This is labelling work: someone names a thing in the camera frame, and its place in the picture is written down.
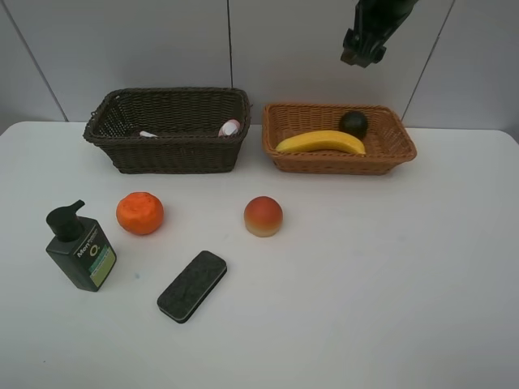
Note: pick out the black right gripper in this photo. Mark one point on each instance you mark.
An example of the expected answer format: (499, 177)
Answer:
(375, 22)

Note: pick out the dark avocado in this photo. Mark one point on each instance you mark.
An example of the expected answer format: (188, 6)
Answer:
(354, 123)

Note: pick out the yellow banana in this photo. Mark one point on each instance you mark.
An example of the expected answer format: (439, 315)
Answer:
(322, 140)

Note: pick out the red yellow peach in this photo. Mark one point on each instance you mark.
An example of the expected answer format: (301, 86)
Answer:
(263, 216)

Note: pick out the dark green pump bottle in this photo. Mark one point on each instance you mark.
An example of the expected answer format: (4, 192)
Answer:
(80, 247)

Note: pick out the light brown wicker basket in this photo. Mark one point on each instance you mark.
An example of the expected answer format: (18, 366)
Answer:
(387, 142)

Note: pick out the pink white small bottle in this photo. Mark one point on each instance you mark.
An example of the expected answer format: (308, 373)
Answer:
(229, 128)

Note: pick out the dark brown wicker basket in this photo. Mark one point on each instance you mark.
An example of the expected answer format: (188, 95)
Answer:
(186, 121)

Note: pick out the orange tangerine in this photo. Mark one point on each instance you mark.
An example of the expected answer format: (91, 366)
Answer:
(140, 213)

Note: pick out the black whiteboard eraser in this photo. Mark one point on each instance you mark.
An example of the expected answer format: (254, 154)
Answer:
(183, 296)

